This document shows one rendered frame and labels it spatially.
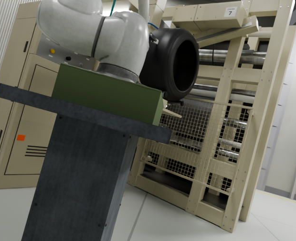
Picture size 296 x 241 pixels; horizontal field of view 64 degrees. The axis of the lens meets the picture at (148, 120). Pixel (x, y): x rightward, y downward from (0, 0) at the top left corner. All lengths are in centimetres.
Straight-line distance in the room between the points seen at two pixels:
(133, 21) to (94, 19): 13
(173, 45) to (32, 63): 95
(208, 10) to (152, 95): 164
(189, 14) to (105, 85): 169
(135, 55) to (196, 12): 151
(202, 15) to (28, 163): 181
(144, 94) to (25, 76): 115
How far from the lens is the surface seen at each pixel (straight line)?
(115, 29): 88
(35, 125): 181
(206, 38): 231
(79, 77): 78
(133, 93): 72
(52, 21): 90
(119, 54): 85
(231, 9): 220
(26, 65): 178
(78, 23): 88
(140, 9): 132
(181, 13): 239
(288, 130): 573
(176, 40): 178
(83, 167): 80
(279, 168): 569
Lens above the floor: 64
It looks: 2 degrees up
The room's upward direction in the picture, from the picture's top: 15 degrees clockwise
